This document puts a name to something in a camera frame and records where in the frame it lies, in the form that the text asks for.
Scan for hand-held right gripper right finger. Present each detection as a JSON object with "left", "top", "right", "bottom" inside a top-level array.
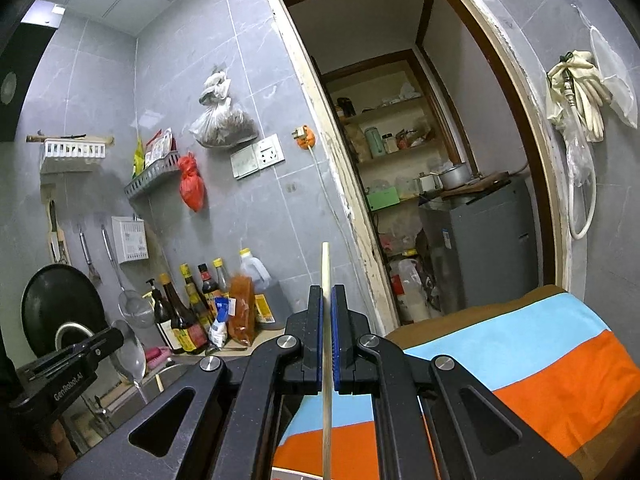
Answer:
[{"left": 330, "top": 284, "right": 581, "bottom": 480}]

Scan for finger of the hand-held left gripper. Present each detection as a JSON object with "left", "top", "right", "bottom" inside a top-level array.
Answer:
[
  {"left": 30, "top": 327, "right": 126, "bottom": 368},
  {"left": 17, "top": 360, "right": 96, "bottom": 381}
]

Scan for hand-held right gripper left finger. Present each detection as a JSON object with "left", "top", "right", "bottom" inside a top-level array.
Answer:
[{"left": 60, "top": 285, "right": 325, "bottom": 480}]

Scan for wooden chopstick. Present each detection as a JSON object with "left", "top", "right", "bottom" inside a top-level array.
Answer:
[{"left": 320, "top": 242, "right": 333, "bottom": 480}]

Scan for person's left hand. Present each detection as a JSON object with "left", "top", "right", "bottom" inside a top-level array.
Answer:
[{"left": 20, "top": 417, "right": 78, "bottom": 476}]

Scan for chrome faucet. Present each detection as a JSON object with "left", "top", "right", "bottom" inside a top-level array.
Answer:
[{"left": 54, "top": 322, "right": 117, "bottom": 436}]

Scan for metal skimmer ladle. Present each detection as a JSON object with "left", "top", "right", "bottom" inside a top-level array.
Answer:
[{"left": 101, "top": 225, "right": 156, "bottom": 328}]

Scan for black round pan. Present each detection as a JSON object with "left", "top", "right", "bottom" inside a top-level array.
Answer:
[{"left": 21, "top": 264, "right": 106, "bottom": 356}]

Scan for dark pump bottle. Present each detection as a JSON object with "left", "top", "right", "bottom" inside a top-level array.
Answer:
[{"left": 145, "top": 279, "right": 173, "bottom": 353}]

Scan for large oil jug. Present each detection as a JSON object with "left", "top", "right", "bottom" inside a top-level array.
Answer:
[{"left": 237, "top": 248, "right": 286, "bottom": 331}]

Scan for stainless steel sink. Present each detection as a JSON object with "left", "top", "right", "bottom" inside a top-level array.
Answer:
[{"left": 75, "top": 360, "right": 201, "bottom": 441}]

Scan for metal hanging spatula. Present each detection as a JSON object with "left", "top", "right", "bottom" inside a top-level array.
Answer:
[{"left": 77, "top": 225, "right": 103, "bottom": 283}]

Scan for orange seasoning packet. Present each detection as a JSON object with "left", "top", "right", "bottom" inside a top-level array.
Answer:
[{"left": 227, "top": 272, "right": 258, "bottom": 345}]

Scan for dark soy sauce bottle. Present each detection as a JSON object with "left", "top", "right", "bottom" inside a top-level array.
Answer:
[{"left": 159, "top": 273, "right": 208, "bottom": 353}]

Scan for white plastic jug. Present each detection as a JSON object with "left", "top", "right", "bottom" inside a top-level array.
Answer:
[{"left": 390, "top": 255, "right": 433, "bottom": 323}]

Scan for blue white packet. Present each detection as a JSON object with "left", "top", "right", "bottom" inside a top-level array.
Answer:
[{"left": 206, "top": 296, "right": 238, "bottom": 348}]

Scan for yellow capped sauce bottle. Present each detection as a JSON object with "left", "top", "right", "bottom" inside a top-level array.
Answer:
[{"left": 179, "top": 263, "right": 213, "bottom": 331}]

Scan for hanging knife on wooden board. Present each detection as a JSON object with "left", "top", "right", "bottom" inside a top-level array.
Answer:
[{"left": 45, "top": 185, "right": 71, "bottom": 266}]

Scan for clear sauce bottle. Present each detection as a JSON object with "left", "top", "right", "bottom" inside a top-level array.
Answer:
[{"left": 212, "top": 258, "right": 232, "bottom": 296}]

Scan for red capped sauce bottle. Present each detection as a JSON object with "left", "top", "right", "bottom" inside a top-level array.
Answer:
[{"left": 196, "top": 263, "right": 223, "bottom": 306}]

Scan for green box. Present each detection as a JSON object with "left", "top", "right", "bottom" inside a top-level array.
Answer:
[{"left": 365, "top": 186, "right": 401, "bottom": 212}]

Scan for grey washing machine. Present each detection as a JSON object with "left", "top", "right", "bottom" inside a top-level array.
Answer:
[{"left": 417, "top": 175, "right": 543, "bottom": 313}]

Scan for red plastic bag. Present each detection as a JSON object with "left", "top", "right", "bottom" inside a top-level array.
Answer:
[{"left": 178, "top": 152, "right": 206, "bottom": 212}]

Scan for striped blue orange brown blanket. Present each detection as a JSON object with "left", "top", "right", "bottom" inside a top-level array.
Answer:
[{"left": 272, "top": 285, "right": 640, "bottom": 480}]

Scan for wooden pantry shelf unit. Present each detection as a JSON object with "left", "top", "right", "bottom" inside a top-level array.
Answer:
[{"left": 320, "top": 47, "right": 466, "bottom": 201}]

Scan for red white seasoning packets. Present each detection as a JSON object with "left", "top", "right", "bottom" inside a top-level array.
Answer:
[{"left": 145, "top": 128, "right": 179, "bottom": 168}]

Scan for metal cooking pot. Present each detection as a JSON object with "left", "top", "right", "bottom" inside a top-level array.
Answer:
[{"left": 432, "top": 162, "right": 473, "bottom": 191}]

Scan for wooden stick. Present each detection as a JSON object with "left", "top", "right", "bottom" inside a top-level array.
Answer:
[{"left": 26, "top": 133, "right": 115, "bottom": 144}]

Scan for orange power plug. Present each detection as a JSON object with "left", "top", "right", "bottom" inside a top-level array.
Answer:
[{"left": 291, "top": 125, "right": 317, "bottom": 150}]

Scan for wooden board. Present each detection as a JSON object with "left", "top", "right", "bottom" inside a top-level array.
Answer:
[{"left": 440, "top": 172, "right": 511, "bottom": 198}]

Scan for clear bag of dried goods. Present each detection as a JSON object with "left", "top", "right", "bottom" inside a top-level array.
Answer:
[{"left": 189, "top": 97, "right": 258, "bottom": 150}]

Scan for black range hood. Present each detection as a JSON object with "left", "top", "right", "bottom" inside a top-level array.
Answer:
[{"left": 0, "top": 25, "right": 38, "bottom": 142}]

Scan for white knotted plastic bag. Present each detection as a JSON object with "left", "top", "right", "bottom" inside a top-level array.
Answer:
[{"left": 200, "top": 71, "right": 232, "bottom": 106}]

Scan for clear plastic bag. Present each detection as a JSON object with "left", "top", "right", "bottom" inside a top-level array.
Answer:
[{"left": 565, "top": 115, "right": 593, "bottom": 188}]

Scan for cream rubber gloves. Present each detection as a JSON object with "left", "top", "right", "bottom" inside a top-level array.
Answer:
[{"left": 546, "top": 50, "right": 613, "bottom": 143}]

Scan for white mesh bag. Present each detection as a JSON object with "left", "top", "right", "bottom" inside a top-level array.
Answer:
[{"left": 572, "top": 5, "right": 640, "bottom": 128}]

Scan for white wall box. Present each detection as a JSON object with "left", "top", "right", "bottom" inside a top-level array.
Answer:
[{"left": 111, "top": 216, "right": 150, "bottom": 265}]

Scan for white power cable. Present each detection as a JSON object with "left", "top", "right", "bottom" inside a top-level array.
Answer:
[{"left": 309, "top": 146, "right": 361, "bottom": 261}]

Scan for worn white door frame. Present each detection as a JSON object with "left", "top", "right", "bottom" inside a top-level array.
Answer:
[{"left": 265, "top": 0, "right": 586, "bottom": 331}]

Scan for grey wall shelf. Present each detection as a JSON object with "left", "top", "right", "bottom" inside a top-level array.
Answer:
[{"left": 124, "top": 152, "right": 182, "bottom": 201}]

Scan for white plastic wall basket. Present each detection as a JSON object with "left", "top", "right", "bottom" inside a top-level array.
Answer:
[{"left": 40, "top": 139, "right": 108, "bottom": 173}]

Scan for white wall switch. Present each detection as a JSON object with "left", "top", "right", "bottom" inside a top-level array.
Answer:
[{"left": 230, "top": 145, "right": 261, "bottom": 180}]

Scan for white wall socket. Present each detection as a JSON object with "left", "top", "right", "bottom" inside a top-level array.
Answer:
[{"left": 254, "top": 133, "right": 285, "bottom": 168}]

